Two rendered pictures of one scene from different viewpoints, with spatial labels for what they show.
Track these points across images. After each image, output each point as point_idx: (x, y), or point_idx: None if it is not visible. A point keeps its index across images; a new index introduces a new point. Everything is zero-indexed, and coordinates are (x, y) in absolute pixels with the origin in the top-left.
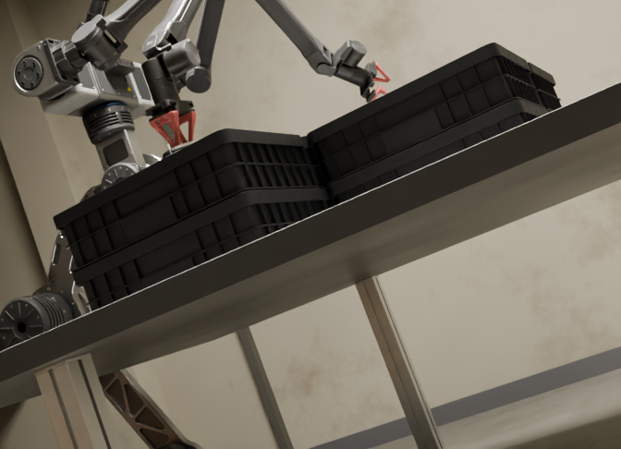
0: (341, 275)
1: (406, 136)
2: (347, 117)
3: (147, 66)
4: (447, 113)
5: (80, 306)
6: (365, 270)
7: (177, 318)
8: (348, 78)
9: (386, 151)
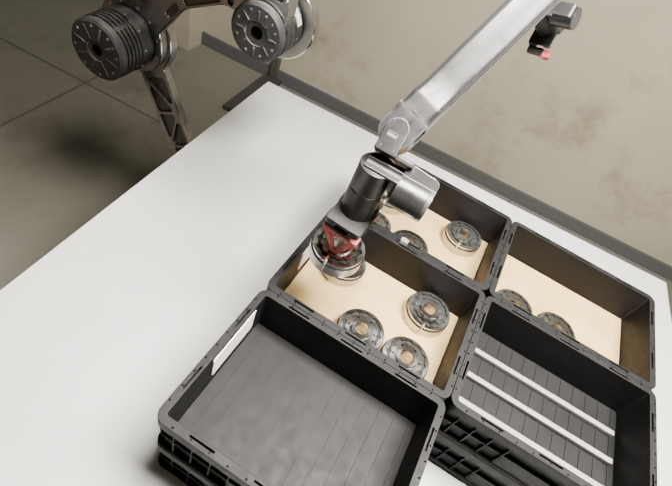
0: None
1: (517, 474)
2: (494, 434)
3: (367, 179)
4: None
5: (164, 46)
6: None
7: None
8: (537, 25)
9: (493, 461)
